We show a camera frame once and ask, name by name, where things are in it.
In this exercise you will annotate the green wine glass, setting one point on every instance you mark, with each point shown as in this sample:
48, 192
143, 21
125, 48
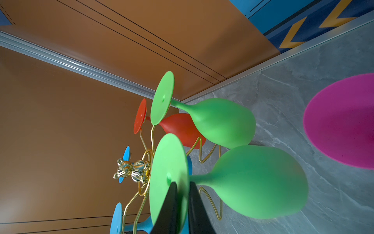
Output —
256, 181
219, 120

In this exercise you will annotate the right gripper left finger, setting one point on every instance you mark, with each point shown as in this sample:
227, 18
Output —
166, 222

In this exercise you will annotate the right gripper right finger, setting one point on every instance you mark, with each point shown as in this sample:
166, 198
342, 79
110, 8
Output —
198, 219

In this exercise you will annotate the magenta wine glass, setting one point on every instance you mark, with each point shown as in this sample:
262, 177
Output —
339, 121

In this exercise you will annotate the blue wine glass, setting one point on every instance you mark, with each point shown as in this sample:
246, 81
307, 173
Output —
127, 154
147, 226

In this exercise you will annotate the gold wine glass rack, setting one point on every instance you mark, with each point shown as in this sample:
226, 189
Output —
140, 173

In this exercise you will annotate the red wine glass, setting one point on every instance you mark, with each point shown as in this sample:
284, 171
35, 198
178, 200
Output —
179, 124

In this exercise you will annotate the left aluminium corner post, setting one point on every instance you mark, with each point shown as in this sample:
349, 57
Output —
51, 57

